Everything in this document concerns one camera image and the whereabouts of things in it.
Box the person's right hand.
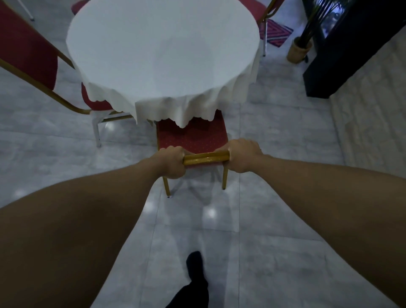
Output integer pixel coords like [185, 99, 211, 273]
[215, 138, 264, 173]

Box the wicker plant pot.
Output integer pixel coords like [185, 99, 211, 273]
[286, 36, 314, 64]

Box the red striped rug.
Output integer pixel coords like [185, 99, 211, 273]
[258, 19, 294, 48]

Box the person's left hand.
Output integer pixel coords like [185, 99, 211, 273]
[156, 146, 193, 180]

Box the round table with metal base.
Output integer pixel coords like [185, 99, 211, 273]
[66, 0, 264, 129]

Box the person's left forearm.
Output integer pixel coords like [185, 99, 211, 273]
[0, 157, 164, 308]

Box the person's left leg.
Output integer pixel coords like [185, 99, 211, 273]
[165, 250, 210, 308]

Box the person's right forearm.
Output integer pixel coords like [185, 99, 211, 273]
[257, 154, 406, 308]

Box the white tablecloth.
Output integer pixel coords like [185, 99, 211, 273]
[66, 0, 264, 129]

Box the green palm plant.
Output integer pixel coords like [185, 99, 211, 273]
[298, 0, 351, 49]

